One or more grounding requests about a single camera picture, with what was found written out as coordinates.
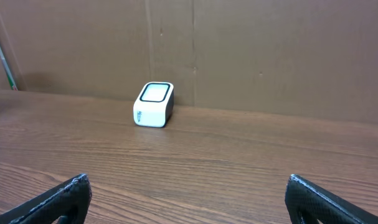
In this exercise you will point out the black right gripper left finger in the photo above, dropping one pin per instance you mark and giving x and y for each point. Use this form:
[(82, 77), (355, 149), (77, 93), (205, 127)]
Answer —
[(66, 203)]

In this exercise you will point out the white green pole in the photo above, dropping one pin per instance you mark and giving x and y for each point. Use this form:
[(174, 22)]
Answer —
[(7, 70)]

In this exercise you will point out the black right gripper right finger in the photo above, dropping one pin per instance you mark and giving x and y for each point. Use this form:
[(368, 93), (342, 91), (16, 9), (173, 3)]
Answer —
[(307, 202)]

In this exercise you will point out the white barcode scanner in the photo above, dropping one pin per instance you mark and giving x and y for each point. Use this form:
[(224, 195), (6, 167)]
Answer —
[(154, 105)]

